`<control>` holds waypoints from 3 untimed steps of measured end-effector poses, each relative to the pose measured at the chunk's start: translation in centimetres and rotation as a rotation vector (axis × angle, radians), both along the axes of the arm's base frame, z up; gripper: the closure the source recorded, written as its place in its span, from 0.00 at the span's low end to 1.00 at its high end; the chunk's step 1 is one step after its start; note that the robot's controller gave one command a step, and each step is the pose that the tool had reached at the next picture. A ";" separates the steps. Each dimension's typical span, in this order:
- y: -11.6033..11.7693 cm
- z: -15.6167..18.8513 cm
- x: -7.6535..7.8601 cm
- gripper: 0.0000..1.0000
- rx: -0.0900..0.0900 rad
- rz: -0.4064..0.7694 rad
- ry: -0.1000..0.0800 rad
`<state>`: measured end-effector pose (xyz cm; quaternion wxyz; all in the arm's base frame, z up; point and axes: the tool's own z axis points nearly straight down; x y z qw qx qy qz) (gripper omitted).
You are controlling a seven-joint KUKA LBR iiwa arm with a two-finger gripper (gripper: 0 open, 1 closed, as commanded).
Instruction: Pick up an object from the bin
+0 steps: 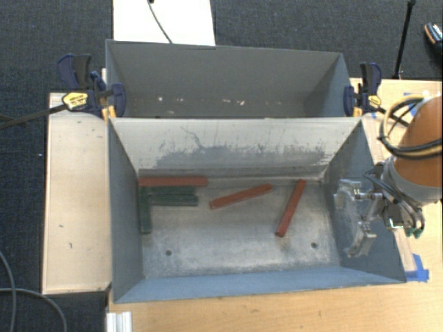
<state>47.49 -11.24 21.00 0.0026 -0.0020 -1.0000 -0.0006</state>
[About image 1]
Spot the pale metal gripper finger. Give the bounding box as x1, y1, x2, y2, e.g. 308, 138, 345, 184
343, 220, 377, 259
333, 179, 363, 218

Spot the red-brown flat block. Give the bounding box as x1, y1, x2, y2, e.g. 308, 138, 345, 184
138, 175, 210, 188
208, 183, 274, 211
274, 178, 308, 239

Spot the grey metal bin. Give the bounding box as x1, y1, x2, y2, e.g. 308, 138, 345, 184
105, 39, 408, 305

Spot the dark green flat block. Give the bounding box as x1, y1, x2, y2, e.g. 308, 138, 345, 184
138, 186, 154, 235
147, 186, 197, 196

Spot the pale wood flat board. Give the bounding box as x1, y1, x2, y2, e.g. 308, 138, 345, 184
41, 91, 114, 295

